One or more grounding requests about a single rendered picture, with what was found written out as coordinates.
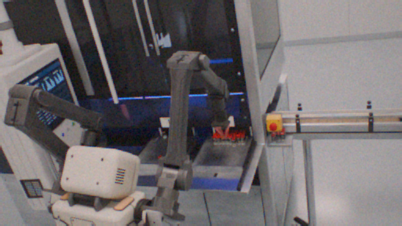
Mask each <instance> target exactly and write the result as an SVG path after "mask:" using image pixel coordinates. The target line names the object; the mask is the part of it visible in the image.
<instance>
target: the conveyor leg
mask: <svg viewBox="0 0 402 226"><path fill-rule="evenodd" d="M298 140H301V142H302V149H303V158H304V166H305V190H306V198H307V214H308V222H309V226H316V203H315V193H314V174H313V164H312V145H311V141H312V140H315V139H298Z"/></svg>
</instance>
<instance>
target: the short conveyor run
mask: <svg viewBox="0 0 402 226"><path fill-rule="evenodd" d="M367 104H368V105H367V109H345V110H321V111H303V110H302V107H301V105H302V103H298V110H297V111H272V113H282V120H283V125H282V128H285V131H286V133H293V134H294V139H372V140H402V108H394V109H371V105H370V104H371V101H370V100H369V101H367ZM373 112H374V113H373ZM343 113H346V114H343ZM315 114H318V115H315Z"/></svg>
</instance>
